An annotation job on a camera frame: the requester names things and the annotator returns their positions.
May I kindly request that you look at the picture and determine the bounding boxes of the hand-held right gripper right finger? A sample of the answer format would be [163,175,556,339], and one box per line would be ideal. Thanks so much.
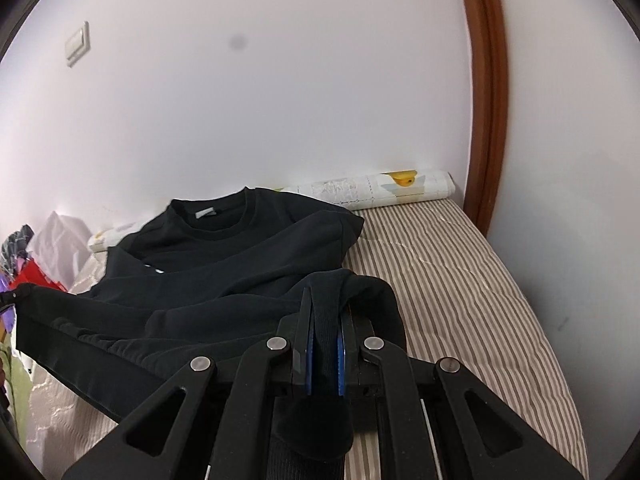
[337,310,586,480]

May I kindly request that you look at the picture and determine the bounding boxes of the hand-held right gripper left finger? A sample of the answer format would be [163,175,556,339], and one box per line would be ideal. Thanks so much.
[62,287,313,480]

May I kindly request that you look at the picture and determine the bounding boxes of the black sweatshirt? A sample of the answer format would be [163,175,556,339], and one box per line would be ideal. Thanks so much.
[15,186,406,480]

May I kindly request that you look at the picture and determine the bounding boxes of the colourful printed cloth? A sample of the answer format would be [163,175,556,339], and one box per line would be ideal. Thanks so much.
[0,270,16,341]

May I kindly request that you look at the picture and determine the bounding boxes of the large red paper bag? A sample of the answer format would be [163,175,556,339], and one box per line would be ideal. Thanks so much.
[12,260,68,293]

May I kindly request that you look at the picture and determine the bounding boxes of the plaid cloth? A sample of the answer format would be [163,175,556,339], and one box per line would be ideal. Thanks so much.
[0,230,36,266]

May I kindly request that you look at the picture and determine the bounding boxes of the white plastic bag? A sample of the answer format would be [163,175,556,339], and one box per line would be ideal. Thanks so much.
[27,210,93,286]

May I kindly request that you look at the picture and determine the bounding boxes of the green sheet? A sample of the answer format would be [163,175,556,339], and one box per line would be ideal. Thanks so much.
[0,340,31,436]

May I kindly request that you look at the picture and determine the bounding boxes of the striped quilted mat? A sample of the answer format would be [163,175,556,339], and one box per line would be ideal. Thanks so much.
[15,199,586,480]

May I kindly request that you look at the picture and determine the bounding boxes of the white wall switch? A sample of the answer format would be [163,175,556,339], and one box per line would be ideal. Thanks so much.
[64,21,91,67]

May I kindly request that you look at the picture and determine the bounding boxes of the brown wooden door frame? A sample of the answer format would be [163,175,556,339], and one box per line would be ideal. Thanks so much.
[454,0,508,236]

